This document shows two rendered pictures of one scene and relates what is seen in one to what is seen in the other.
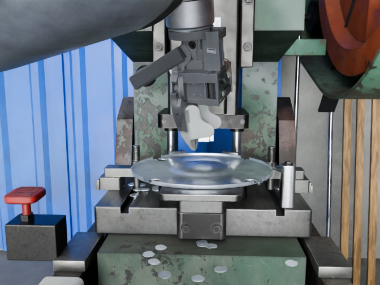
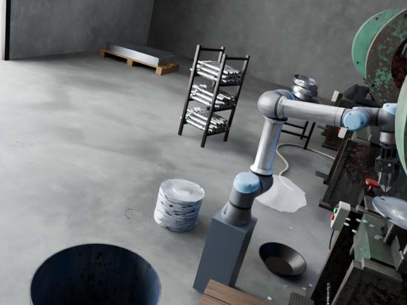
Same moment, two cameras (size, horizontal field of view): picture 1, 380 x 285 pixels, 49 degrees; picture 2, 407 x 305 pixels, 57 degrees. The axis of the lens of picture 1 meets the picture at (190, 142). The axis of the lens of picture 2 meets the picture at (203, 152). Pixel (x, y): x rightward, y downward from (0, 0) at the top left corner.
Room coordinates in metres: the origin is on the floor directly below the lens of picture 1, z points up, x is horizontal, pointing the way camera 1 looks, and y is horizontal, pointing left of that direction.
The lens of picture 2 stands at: (0.24, -1.59, 1.42)
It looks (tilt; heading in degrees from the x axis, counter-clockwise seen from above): 23 degrees down; 101
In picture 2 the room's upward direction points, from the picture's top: 14 degrees clockwise
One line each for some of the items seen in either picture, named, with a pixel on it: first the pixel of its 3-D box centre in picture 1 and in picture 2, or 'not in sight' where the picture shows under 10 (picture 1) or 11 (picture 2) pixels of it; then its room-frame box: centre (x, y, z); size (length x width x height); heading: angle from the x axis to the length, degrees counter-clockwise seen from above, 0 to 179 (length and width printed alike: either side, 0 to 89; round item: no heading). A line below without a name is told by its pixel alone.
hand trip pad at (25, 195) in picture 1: (26, 210); (370, 188); (0.76, 0.31, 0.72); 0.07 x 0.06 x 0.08; 177
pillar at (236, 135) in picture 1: (236, 142); not in sight; (1.03, -0.12, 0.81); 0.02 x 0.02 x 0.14
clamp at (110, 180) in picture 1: (133, 166); not in sight; (0.98, 0.14, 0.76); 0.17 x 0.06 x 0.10; 87
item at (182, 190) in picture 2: not in sight; (182, 189); (-0.24, 0.53, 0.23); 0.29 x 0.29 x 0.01
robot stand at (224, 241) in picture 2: not in sight; (224, 253); (0.17, 0.05, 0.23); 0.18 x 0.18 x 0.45; 80
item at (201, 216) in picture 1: (201, 206); (389, 224); (0.80, -0.02, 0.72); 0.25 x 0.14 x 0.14; 177
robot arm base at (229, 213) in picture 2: not in sight; (238, 209); (0.17, 0.05, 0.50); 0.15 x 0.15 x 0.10
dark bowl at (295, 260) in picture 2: not in sight; (280, 262); (0.49, 0.43, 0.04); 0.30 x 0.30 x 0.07
